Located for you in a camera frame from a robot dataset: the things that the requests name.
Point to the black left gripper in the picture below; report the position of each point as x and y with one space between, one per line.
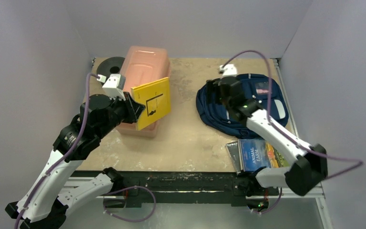
133 108

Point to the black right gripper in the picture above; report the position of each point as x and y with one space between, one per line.
226 89

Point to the yellow book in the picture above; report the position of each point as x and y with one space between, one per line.
156 98

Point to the pink pen toy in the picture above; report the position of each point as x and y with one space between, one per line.
263 92

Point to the navy blue student backpack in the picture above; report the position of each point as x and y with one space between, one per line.
216 116

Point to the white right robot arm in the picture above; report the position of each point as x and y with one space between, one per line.
307 164

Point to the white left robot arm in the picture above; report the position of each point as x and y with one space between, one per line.
44 206

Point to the pink translucent storage box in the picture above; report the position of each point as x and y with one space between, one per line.
143 65

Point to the black filament spool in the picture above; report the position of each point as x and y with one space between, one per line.
110 66

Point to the dark book under blue book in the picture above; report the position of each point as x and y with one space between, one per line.
234 152

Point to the blue Animal Farm book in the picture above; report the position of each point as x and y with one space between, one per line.
258 153

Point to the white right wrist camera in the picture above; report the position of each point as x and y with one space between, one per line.
228 70

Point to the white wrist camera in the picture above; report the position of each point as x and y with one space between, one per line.
228 70
113 87

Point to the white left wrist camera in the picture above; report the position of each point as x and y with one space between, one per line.
113 87

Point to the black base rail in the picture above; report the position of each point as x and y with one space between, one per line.
187 188

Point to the aluminium frame rail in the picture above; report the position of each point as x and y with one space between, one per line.
316 192

